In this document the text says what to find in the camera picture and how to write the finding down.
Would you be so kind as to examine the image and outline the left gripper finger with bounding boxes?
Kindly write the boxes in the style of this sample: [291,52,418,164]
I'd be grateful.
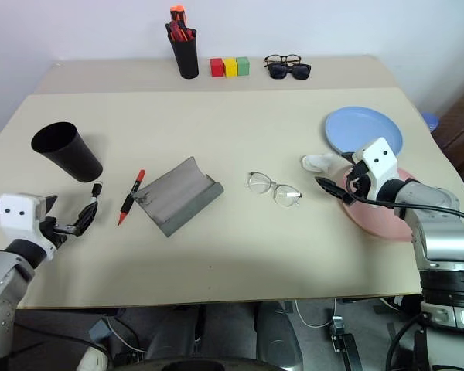
[55,182,104,237]
[43,194,59,217]

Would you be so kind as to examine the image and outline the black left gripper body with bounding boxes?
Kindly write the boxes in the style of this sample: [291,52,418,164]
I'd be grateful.
[34,196,69,251]

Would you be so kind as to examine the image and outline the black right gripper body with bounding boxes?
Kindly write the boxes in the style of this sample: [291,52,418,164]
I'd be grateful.
[345,163,373,199]

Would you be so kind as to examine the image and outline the white crumpled cloth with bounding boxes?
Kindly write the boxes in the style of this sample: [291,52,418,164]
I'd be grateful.
[301,151,352,175]

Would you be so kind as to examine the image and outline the blue plate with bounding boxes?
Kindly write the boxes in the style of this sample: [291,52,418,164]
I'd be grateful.
[324,105,404,156]

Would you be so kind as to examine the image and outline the pink plate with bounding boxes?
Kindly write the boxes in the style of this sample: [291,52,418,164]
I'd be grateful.
[340,165,421,243]

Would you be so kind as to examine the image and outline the empty black plastic cup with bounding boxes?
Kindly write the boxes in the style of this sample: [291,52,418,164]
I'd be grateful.
[30,121,104,184]

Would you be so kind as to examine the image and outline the blue round container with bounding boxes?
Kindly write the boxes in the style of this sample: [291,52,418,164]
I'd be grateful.
[420,111,442,133]

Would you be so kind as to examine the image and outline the grey open glasses case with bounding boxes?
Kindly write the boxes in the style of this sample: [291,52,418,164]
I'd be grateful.
[132,155,224,238]

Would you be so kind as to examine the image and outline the black sunglasses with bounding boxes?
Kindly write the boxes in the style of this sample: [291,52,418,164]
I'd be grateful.
[267,63,312,81]

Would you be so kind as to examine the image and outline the grey small box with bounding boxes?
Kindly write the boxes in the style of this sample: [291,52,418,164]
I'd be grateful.
[87,318,112,344]

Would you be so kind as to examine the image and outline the brown wooden furniture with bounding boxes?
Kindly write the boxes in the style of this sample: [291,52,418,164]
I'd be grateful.
[434,72,464,173]

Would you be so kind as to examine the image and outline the white shoe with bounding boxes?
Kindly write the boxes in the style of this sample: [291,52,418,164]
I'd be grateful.
[76,345,110,371]

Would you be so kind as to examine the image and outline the dark rounded shape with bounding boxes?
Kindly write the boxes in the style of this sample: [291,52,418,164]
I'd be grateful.
[143,304,203,361]
[254,300,305,369]

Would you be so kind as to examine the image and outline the black pen holder cup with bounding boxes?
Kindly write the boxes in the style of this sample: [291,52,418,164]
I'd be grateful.
[169,35,200,80]

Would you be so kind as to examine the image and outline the orange capped tall pen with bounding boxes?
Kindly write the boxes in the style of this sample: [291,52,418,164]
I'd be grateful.
[169,4,186,30]

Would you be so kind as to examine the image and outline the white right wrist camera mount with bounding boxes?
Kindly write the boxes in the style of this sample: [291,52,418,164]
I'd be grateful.
[351,137,400,202]

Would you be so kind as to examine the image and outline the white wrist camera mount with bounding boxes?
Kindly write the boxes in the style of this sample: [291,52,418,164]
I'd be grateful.
[0,192,53,254]
[351,137,400,202]

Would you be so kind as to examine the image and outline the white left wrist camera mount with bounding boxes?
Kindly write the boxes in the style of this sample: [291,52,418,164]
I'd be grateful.
[0,192,53,254]

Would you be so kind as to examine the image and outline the clear frame glasses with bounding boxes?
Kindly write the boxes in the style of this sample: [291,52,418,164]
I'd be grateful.
[247,170,304,210]

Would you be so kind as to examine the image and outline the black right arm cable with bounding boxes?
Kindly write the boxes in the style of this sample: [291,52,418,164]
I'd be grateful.
[346,187,464,226]

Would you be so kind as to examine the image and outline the black thin frame glasses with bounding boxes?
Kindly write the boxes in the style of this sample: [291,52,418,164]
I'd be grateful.
[264,53,303,67]

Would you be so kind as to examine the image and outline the white thin cable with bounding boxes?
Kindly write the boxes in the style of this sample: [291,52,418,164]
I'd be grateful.
[295,298,338,329]

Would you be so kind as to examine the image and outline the black metal bracket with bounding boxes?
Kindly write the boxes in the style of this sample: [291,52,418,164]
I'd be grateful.
[327,315,364,371]

